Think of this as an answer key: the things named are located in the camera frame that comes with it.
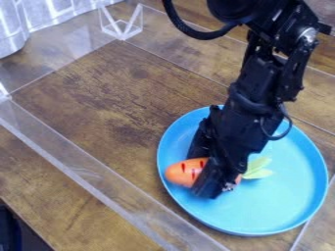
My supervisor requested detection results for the white checkered curtain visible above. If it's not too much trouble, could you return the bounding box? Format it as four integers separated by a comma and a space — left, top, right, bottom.
0, 0, 123, 59

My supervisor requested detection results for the clear acrylic corner bracket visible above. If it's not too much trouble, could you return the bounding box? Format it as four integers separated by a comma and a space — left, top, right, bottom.
99, 4, 143, 41

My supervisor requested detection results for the clear acrylic back barrier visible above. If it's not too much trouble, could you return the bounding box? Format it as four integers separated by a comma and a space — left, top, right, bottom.
0, 0, 335, 134

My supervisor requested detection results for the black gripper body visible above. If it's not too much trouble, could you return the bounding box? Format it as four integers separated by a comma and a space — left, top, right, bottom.
197, 85, 288, 176

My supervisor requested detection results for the blue plastic plate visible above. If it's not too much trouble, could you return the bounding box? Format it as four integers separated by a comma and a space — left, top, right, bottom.
156, 105, 329, 237

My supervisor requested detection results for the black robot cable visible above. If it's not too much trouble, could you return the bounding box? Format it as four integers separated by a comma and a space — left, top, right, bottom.
161, 0, 239, 41

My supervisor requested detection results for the clear acrylic front barrier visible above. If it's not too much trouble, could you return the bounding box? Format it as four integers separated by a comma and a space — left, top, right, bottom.
0, 83, 229, 251

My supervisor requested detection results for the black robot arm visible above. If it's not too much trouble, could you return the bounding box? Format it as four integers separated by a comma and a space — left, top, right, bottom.
187, 0, 323, 199

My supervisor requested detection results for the orange toy carrot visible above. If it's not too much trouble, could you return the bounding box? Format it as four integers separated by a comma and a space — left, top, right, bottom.
165, 157, 273, 188

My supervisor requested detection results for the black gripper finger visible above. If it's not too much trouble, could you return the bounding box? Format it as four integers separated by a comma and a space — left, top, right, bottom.
191, 161, 240, 199
187, 120, 211, 159

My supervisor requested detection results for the clear acrylic barrier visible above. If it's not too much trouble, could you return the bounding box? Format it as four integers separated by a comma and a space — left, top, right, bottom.
0, 83, 229, 251
0, 0, 335, 134

